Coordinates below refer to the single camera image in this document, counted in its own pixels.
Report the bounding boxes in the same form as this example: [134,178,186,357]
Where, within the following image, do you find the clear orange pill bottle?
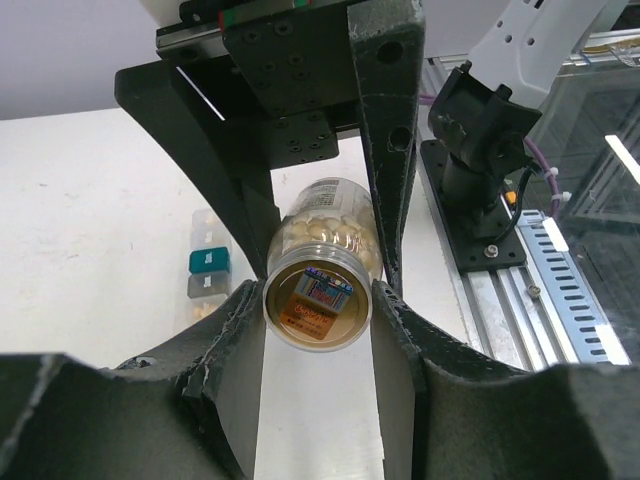
[263,177,383,353]

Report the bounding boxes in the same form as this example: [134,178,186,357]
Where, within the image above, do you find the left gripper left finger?
[1,281,265,479]

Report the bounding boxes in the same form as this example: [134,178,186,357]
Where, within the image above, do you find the white slotted cable duct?
[518,210,631,365]

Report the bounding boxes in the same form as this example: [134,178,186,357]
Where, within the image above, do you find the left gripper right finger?
[371,281,639,479]

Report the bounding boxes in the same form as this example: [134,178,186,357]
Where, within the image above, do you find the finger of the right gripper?
[114,61,280,279]
[347,0,425,294]

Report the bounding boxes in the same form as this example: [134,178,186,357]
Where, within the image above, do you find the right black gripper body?
[155,1,358,168]

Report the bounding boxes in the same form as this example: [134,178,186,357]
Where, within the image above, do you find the right black mount plate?
[420,140,526,274]

